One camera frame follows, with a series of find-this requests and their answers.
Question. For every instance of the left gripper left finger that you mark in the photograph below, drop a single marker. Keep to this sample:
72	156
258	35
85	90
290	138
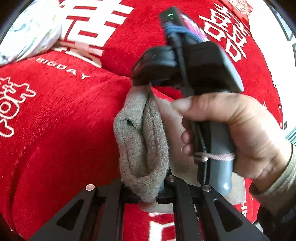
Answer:
93	214

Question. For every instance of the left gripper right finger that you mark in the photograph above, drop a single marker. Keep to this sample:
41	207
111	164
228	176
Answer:
201	213

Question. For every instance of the grey knit sweater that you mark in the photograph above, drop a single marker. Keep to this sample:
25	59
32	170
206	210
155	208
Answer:
148	133

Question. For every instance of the beige right sleeve forearm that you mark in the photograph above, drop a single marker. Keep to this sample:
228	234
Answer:
279	198

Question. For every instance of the person's right hand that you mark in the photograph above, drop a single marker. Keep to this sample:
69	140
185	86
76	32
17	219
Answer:
262	152

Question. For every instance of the red wedding pillow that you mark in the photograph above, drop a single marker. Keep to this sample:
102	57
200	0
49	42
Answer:
113	35

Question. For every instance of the red wedding bed cover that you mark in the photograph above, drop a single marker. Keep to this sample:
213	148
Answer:
57	115

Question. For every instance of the white floral quilt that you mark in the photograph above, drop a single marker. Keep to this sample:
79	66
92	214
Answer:
34	32

